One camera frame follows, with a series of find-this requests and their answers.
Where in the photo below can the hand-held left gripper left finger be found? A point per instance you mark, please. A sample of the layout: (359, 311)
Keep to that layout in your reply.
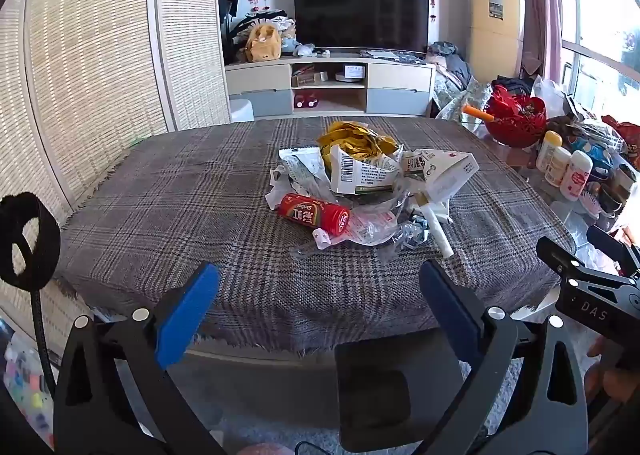
(187, 310)

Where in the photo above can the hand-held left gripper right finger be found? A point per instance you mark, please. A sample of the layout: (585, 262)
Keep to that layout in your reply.
(450, 305)

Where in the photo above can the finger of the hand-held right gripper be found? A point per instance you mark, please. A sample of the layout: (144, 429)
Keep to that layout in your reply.
(612, 245)
(565, 260)

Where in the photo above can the white paper stick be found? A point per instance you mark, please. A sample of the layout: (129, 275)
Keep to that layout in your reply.
(440, 240)

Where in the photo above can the clear plastic wrapper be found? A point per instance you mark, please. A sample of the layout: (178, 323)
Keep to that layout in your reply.
(370, 230)

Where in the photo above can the dark grey waste bin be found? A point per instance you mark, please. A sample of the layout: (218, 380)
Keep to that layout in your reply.
(375, 395)

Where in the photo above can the white paper box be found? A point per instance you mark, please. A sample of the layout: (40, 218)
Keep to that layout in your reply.
(450, 175)

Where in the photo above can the red candy tube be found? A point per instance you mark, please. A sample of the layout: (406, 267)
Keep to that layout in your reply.
(310, 212)

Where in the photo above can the white plastic wrapper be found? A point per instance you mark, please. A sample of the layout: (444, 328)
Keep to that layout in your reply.
(300, 165)

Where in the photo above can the yellow snack bag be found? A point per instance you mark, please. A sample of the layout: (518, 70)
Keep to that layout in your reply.
(350, 135)

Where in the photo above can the person's right hand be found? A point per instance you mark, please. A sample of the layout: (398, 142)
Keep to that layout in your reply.
(612, 377)

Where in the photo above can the white hairbrush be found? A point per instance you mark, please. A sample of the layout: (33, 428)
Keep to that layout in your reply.
(590, 197)

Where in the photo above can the white bottle pink label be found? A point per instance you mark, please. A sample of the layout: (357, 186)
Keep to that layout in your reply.
(575, 177)

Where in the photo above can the cream lotion bottle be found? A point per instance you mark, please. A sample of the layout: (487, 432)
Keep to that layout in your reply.
(555, 165)

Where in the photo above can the grey plaid tablecloth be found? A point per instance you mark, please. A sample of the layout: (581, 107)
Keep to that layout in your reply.
(200, 210)

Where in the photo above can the red snack packet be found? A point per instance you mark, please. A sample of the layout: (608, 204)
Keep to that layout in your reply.
(622, 132)

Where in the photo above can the grey fluffy rug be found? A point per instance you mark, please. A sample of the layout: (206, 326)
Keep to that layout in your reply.
(280, 400)

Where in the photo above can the red lattice basket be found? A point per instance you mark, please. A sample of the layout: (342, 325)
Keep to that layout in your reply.
(515, 120)

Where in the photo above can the white plastic bag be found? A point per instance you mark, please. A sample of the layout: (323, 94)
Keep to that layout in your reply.
(547, 95)

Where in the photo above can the colourful speckled object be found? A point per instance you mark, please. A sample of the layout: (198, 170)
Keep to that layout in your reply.
(25, 385)

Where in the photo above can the white stool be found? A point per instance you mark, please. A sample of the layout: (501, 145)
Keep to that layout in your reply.
(242, 107)

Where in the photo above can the pile of clothes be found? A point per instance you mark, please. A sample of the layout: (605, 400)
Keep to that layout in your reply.
(452, 67)

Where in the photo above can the wooden television cabinet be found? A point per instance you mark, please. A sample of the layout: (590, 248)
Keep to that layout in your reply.
(400, 80)

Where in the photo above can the cream standing air conditioner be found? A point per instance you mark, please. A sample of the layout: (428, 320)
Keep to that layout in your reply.
(495, 35)

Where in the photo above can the window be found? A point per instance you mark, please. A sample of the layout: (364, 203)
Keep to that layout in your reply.
(595, 10)

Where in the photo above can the white round device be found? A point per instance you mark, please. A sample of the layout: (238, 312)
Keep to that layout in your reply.
(350, 75)

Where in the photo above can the small cardboard box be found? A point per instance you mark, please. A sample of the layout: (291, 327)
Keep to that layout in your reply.
(305, 77)

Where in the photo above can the woven bamboo screen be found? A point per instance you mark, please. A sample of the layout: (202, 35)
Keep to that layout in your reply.
(100, 60)

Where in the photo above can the yellow backpack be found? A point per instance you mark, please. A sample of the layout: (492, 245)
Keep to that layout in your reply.
(264, 42)

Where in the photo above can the black flat television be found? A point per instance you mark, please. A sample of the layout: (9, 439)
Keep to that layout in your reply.
(360, 15)

